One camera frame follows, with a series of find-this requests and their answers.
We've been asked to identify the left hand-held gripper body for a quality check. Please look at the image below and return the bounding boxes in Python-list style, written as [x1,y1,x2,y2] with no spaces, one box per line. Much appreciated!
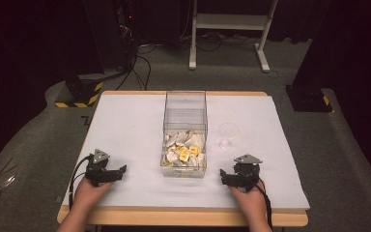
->
[84,148,120,188]

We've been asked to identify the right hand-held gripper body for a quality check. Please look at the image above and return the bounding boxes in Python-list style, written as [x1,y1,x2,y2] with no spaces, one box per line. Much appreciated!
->
[228,153,264,193]

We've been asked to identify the person's right hand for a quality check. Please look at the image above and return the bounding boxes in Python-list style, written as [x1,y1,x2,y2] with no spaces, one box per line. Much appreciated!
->
[227,179,268,216]

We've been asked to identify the person's left hand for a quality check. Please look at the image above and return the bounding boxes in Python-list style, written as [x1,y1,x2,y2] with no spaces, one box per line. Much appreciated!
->
[71,177,114,215]

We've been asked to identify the white table mat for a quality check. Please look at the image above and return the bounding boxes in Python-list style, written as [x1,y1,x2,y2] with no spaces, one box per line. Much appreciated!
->
[61,93,311,211]

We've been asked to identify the clear glass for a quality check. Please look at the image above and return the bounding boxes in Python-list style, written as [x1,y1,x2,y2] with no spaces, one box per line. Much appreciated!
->
[217,122,242,151]

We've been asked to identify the pile of white yellow packets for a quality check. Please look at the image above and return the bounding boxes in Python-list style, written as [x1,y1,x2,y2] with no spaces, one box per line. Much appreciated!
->
[162,130,207,168]

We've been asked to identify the wooden table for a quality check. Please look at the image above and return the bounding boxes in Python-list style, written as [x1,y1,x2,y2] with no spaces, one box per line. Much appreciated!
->
[56,90,310,228]

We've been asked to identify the clear plastic box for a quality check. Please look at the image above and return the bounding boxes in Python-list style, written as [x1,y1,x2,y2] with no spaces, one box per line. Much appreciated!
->
[159,90,209,179]

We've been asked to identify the black yellow striped base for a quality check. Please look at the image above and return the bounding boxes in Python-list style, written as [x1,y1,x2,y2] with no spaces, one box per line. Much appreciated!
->
[54,72,105,109]

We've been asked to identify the black base with yellow mark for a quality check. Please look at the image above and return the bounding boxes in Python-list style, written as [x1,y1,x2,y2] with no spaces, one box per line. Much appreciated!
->
[284,84,333,113]

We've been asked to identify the black equipment tower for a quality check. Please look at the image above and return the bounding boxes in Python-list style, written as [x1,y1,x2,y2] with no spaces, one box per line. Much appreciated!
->
[83,0,140,71]

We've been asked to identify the white metal stand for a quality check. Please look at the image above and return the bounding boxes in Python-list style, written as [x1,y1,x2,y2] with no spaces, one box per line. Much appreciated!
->
[188,0,280,73]

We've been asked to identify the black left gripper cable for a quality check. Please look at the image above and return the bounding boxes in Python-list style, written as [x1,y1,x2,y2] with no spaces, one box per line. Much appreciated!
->
[68,155,95,211]

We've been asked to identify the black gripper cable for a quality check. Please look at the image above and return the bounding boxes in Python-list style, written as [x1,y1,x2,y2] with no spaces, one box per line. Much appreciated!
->
[254,179,274,231]
[68,155,95,211]

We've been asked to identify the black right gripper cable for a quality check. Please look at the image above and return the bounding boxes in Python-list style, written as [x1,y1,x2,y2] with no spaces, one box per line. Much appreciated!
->
[254,179,274,231]

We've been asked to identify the black floor cables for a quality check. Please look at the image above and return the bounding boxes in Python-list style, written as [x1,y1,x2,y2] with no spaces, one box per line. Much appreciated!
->
[115,43,157,92]

